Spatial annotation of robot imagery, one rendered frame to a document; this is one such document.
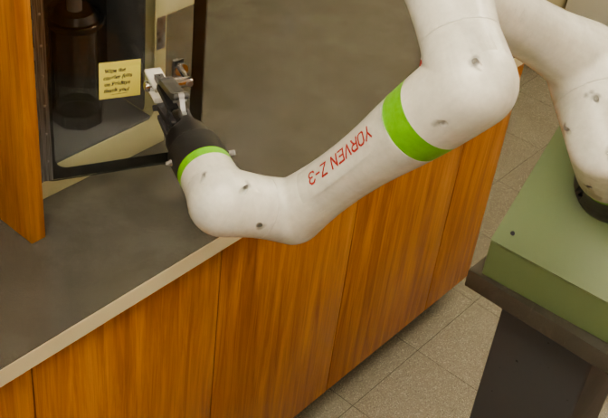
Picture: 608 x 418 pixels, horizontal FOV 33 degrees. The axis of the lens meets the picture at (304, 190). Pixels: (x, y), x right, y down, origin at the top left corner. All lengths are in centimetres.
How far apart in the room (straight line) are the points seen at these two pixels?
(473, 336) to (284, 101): 117
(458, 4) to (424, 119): 16
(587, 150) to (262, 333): 97
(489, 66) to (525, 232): 62
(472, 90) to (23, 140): 81
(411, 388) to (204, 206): 156
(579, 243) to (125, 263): 80
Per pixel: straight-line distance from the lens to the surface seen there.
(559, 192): 191
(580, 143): 167
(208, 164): 160
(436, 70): 135
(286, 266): 226
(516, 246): 189
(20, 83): 173
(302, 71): 245
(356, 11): 275
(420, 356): 310
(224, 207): 155
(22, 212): 190
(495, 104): 134
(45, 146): 194
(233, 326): 223
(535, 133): 418
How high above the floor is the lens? 219
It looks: 37 degrees down
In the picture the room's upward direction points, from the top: 7 degrees clockwise
